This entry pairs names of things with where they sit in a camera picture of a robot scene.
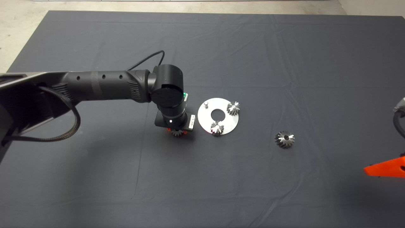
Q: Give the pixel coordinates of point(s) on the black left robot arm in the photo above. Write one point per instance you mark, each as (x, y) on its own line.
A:
(104, 85)

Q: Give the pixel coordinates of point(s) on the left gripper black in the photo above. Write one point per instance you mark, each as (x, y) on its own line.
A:
(191, 122)

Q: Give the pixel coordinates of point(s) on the left green camera mount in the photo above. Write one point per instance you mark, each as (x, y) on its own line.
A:
(186, 96)

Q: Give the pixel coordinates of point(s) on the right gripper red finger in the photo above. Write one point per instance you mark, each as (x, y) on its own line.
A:
(389, 167)

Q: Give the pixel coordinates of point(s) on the round metal plate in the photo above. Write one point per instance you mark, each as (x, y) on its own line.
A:
(231, 123)

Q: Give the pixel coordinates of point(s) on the dark grey table cloth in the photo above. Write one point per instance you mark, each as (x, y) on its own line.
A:
(284, 47)

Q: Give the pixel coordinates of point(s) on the large steel gear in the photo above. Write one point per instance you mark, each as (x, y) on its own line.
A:
(280, 141)

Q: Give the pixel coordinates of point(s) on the small steel gear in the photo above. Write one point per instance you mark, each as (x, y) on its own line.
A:
(233, 109)
(217, 129)

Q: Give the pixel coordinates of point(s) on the right grey camera box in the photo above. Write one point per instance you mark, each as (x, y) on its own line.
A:
(401, 104)

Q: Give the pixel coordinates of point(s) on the white spur gear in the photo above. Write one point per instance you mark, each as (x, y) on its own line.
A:
(177, 133)

